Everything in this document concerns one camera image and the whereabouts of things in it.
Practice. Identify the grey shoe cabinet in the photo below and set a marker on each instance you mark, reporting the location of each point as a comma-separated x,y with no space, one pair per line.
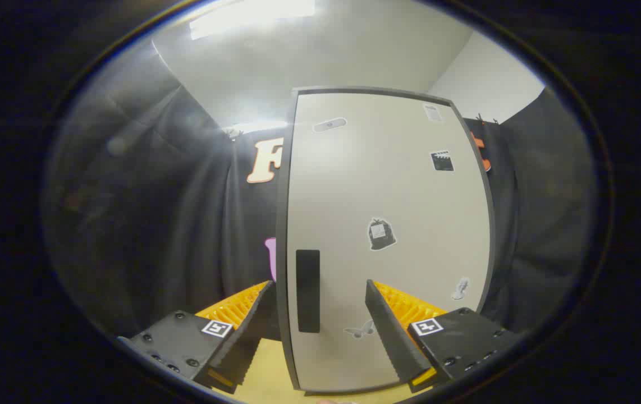
281,252

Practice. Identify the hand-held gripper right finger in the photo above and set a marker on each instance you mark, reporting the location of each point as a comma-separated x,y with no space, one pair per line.
390,331

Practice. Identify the black backdrop cloth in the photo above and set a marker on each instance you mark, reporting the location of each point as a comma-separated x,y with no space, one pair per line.
158,224

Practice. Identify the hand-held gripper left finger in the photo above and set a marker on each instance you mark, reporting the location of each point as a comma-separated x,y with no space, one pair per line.
253,328

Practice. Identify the beige shoe cabinet door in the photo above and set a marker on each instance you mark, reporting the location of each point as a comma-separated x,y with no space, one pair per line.
388,191

